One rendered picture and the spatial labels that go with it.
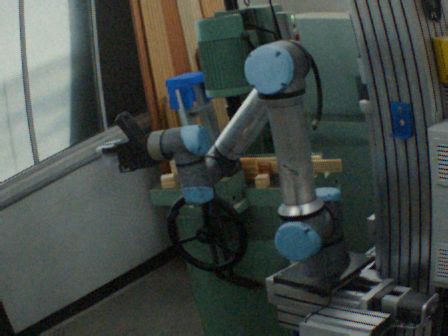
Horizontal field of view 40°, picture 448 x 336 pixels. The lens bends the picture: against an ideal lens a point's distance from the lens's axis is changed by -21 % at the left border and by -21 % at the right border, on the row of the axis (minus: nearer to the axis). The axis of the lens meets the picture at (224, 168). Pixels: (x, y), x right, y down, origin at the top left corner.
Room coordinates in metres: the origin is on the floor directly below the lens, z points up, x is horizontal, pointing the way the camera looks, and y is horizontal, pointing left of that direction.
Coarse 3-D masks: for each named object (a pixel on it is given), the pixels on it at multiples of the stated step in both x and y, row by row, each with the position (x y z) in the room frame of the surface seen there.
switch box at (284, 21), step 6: (282, 12) 2.84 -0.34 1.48; (288, 12) 2.82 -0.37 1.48; (276, 18) 2.81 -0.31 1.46; (282, 18) 2.80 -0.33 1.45; (288, 18) 2.79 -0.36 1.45; (294, 18) 2.85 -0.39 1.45; (282, 24) 2.80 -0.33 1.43; (288, 24) 2.79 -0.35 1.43; (282, 30) 2.80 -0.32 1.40; (288, 30) 2.79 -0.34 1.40; (282, 36) 2.81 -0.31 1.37; (288, 36) 2.79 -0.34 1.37; (294, 36) 2.81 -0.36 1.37; (300, 42) 2.85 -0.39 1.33
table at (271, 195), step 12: (276, 180) 2.48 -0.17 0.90; (324, 180) 2.52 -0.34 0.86; (156, 192) 2.62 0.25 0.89; (168, 192) 2.59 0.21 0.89; (180, 192) 2.57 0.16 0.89; (252, 192) 2.44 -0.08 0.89; (264, 192) 2.42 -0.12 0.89; (276, 192) 2.40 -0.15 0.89; (156, 204) 2.63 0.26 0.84; (168, 204) 2.60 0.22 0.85; (240, 204) 2.39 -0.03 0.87; (252, 204) 2.44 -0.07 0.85; (264, 204) 2.42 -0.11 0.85; (276, 204) 2.40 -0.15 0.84
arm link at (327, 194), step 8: (320, 192) 1.82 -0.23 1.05; (328, 192) 1.80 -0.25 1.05; (336, 192) 1.80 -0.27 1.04; (328, 200) 1.78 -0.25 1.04; (336, 200) 1.79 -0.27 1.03; (328, 208) 1.76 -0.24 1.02; (336, 208) 1.79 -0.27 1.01; (336, 216) 1.77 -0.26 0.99; (336, 224) 1.77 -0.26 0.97; (336, 232) 1.78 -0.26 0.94; (328, 240) 1.78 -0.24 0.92
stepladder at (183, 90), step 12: (168, 84) 3.54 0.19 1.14; (180, 84) 3.50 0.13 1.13; (192, 84) 3.47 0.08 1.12; (204, 84) 3.59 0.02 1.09; (180, 96) 3.48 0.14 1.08; (192, 96) 3.64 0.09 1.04; (204, 96) 3.60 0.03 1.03; (180, 108) 3.49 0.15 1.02; (192, 108) 3.51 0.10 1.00; (204, 108) 3.53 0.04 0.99; (192, 120) 3.49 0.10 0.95; (204, 120) 3.61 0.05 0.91; (216, 132) 3.60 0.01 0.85
